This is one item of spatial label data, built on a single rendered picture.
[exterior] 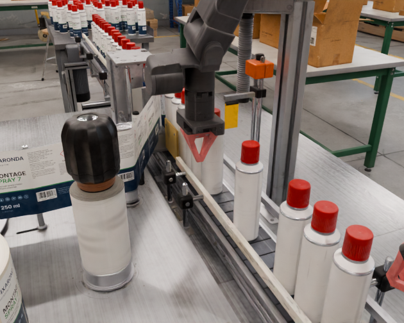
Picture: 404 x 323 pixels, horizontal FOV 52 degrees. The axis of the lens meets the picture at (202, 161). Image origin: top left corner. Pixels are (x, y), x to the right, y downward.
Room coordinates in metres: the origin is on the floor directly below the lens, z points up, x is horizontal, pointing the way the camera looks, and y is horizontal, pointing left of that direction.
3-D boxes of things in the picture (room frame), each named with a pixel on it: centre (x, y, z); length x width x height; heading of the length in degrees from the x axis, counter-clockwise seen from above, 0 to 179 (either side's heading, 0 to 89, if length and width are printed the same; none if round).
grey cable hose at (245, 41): (0.92, -0.10, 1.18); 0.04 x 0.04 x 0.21
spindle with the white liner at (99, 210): (0.56, 0.17, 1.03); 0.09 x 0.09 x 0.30
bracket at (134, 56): (1.09, 0.19, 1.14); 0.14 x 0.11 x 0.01; 22
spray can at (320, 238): (0.47, -0.17, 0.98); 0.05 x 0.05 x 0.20
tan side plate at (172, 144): (1.00, 0.08, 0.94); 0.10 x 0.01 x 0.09; 22
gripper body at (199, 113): (0.75, 0.00, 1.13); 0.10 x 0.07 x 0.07; 22
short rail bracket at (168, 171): (0.87, 0.06, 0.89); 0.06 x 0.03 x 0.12; 112
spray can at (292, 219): (0.53, -0.15, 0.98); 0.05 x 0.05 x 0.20
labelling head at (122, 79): (1.09, 0.18, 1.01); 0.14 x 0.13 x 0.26; 22
